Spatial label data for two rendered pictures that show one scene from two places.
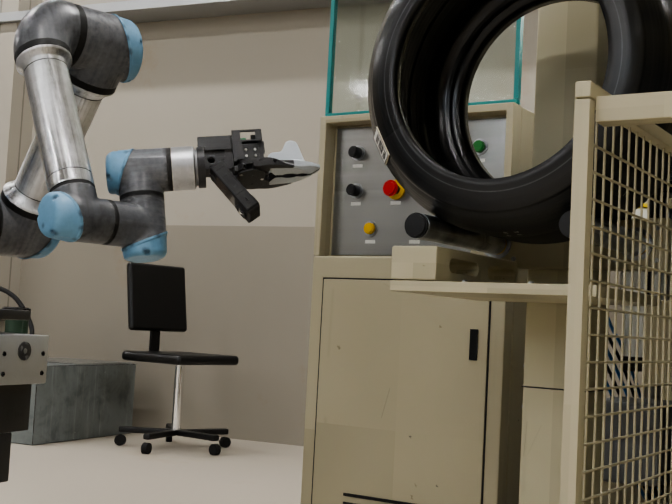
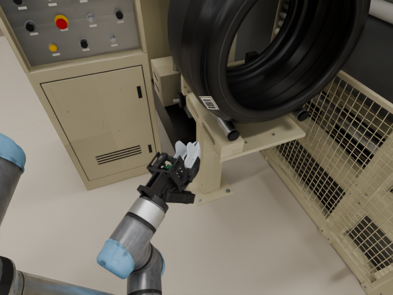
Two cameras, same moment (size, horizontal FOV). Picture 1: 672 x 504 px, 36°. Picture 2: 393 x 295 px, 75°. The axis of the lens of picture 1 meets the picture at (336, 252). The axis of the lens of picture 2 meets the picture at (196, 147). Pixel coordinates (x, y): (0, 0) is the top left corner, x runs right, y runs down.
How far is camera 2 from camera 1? 1.77 m
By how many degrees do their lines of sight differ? 69
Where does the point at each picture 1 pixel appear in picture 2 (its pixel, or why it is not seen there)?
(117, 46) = (14, 181)
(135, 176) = (141, 259)
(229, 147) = (166, 179)
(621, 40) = (356, 34)
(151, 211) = (157, 258)
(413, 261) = (232, 149)
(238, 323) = not seen: outside the picture
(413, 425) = (119, 126)
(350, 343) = (73, 108)
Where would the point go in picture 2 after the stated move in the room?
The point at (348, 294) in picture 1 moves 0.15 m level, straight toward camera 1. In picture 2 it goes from (62, 88) to (81, 99)
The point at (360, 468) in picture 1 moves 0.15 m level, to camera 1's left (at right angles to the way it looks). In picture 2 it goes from (99, 147) to (79, 163)
